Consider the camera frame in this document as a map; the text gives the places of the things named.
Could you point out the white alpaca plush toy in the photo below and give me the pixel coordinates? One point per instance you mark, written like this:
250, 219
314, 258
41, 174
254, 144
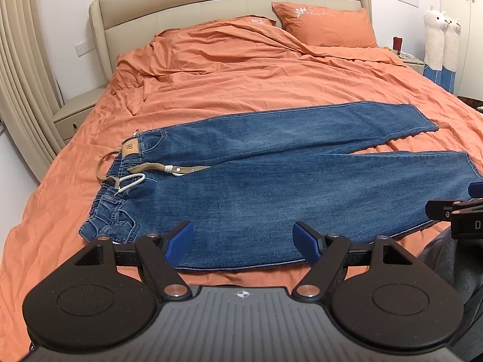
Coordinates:
436, 25

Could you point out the white wardrobe door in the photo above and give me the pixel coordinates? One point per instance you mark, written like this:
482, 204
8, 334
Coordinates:
468, 13

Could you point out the grey trousers of operator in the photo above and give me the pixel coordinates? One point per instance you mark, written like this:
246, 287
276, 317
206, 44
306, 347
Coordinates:
459, 263

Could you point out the red cup on nightstand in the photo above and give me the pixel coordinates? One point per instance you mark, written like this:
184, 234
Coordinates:
397, 44

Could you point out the white wall switch plate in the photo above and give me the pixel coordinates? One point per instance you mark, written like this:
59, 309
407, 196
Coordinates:
83, 48

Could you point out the right nightstand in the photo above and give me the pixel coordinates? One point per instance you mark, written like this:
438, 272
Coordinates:
411, 61

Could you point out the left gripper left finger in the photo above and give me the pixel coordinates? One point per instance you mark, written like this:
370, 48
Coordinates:
107, 293

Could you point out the orange duvet cover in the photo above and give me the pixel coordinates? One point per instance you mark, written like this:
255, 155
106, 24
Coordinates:
221, 67

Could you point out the beige upholstered headboard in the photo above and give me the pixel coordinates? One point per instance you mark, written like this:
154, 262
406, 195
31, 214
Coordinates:
119, 26

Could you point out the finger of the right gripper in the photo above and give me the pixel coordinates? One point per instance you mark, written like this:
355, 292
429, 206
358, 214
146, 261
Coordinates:
465, 216

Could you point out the beige left nightstand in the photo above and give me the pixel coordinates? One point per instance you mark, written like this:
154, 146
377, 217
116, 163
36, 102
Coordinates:
71, 116

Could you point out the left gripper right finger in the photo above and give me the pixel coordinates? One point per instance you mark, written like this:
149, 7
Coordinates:
378, 294

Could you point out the orange pillow with logo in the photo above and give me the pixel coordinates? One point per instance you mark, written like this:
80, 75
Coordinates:
326, 27

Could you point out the beige curtain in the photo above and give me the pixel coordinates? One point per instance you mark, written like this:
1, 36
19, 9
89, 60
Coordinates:
29, 94

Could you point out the blue denim jeans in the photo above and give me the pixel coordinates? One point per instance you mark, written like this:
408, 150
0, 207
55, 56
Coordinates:
242, 181

